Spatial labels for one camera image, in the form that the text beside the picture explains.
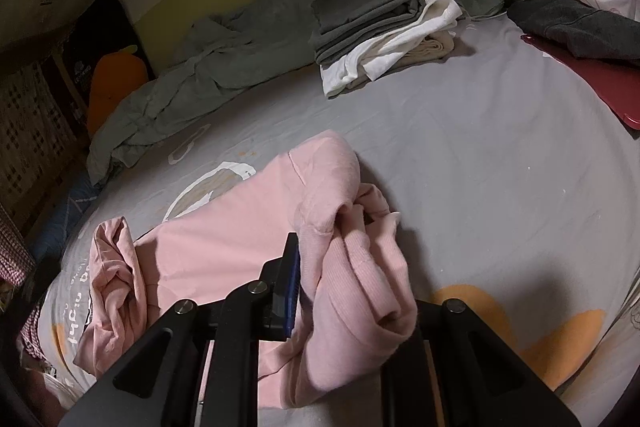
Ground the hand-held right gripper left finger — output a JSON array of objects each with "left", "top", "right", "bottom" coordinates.
[{"left": 59, "top": 232, "right": 301, "bottom": 427}]

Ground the pink shirt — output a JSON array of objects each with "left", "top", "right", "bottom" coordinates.
[{"left": 74, "top": 129, "right": 419, "bottom": 410}]

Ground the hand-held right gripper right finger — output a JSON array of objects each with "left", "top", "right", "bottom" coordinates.
[{"left": 380, "top": 298, "right": 583, "bottom": 427}]

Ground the blue pillow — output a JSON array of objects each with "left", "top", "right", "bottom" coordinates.
[{"left": 30, "top": 172, "right": 104, "bottom": 258}]

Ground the mosaic patterned curtain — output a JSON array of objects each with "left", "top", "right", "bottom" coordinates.
[{"left": 0, "top": 62, "right": 82, "bottom": 208}]

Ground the orange carrot plush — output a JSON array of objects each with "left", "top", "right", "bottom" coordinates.
[{"left": 86, "top": 44, "right": 156, "bottom": 135}]

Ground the folded grey garment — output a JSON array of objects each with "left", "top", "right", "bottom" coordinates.
[{"left": 308, "top": 0, "right": 426, "bottom": 68}]

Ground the black printed cushion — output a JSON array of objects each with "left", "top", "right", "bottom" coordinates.
[{"left": 62, "top": 0, "right": 156, "bottom": 122}]

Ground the grey duvet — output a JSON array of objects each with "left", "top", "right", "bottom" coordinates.
[{"left": 86, "top": 0, "right": 506, "bottom": 185}]

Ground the red laptop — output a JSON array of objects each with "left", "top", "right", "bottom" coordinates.
[{"left": 520, "top": 33, "right": 640, "bottom": 130}]

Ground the folded white garment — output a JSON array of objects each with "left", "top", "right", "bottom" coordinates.
[{"left": 320, "top": 0, "right": 463, "bottom": 98}]

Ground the dark grey garment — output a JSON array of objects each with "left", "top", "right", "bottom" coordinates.
[{"left": 506, "top": 0, "right": 640, "bottom": 68}]

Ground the folded beige garment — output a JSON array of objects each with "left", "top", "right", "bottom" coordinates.
[{"left": 390, "top": 32, "right": 457, "bottom": 70}]

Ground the red checked curtain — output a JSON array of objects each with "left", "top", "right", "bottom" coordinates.
[{"left": 0, "top": 202, "right": 51, "bottom": 358}]

